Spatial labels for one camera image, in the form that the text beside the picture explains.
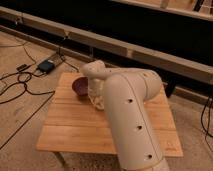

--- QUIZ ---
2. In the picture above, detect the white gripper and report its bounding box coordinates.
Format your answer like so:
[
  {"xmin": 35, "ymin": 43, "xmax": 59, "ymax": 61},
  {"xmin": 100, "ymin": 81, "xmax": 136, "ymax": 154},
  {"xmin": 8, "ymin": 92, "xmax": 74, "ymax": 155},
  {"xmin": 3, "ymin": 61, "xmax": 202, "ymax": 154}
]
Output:
[{"xmin": 88, "ymin": 79, "xmax": 103, "ymax": 105}]

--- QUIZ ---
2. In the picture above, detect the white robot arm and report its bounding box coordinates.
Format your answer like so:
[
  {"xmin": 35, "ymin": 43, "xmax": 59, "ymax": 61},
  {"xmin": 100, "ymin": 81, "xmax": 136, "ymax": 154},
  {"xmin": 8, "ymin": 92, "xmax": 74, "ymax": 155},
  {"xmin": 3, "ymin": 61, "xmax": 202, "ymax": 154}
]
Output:
[{"xmin": 80, "ymin": 60, "xmax": 170, "ymax": 171}]

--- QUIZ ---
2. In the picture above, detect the purple bowl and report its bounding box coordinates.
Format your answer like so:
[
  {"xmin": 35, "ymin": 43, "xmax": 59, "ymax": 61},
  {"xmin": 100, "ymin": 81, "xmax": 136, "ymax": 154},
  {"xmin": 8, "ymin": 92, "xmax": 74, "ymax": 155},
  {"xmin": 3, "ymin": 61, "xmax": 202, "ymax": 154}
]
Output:
[{"xmin": 72, "ymin": 77, "xmax": 88, "ymax": 96}]

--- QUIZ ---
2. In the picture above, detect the wooden table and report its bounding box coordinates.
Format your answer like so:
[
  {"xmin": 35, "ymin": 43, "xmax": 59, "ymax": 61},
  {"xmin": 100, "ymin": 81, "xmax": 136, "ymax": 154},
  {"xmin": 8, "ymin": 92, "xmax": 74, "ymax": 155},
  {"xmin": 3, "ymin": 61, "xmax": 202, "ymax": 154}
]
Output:
[{"xmin": 36, "ymin": 73, "xmax": 183, "ymax": 157}]

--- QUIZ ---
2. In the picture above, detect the black power adapter box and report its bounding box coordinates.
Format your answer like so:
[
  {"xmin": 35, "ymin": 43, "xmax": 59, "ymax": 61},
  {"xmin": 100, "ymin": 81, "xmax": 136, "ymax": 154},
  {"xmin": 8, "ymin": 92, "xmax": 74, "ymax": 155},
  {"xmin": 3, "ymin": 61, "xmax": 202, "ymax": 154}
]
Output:
[{"xmin": 37, "ymin": 60, "xmax": 55, "ymax": 74}]

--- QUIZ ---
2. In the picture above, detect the small black plug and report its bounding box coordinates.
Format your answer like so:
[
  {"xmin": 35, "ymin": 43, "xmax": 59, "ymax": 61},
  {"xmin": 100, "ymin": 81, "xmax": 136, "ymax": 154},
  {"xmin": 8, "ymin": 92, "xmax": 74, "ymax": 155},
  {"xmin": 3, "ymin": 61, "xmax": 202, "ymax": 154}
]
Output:
[{"xmin": 16, "ymin": 64, "xmax": 31, "ymax": 72}]

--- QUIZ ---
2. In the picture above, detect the black floor cable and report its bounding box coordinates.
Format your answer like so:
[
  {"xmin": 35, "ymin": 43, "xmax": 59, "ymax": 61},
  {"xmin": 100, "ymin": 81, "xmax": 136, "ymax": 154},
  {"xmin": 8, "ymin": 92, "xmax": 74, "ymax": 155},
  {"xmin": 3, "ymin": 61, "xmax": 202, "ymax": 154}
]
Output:
[{"xmin": 0, "ymin": 39, "xmax": 57, "ymax": 150}]

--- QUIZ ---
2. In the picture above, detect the wooden rail beam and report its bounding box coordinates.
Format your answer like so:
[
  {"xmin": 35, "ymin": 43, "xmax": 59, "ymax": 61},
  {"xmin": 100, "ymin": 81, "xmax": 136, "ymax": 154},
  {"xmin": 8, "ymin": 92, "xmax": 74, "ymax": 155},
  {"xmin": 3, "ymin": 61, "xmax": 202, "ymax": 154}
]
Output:
[{"xmin": 0, "ymin": 6, "xmax": 213, "ymax": 85}]

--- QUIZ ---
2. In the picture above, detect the black cable at right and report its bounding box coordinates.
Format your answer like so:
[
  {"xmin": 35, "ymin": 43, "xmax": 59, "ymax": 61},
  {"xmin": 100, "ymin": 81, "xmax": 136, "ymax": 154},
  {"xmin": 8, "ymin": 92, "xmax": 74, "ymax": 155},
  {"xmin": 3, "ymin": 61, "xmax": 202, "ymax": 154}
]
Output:
[{"xmin": 200, "ymin": 96, "xmax": 213, "ymax": 139}]

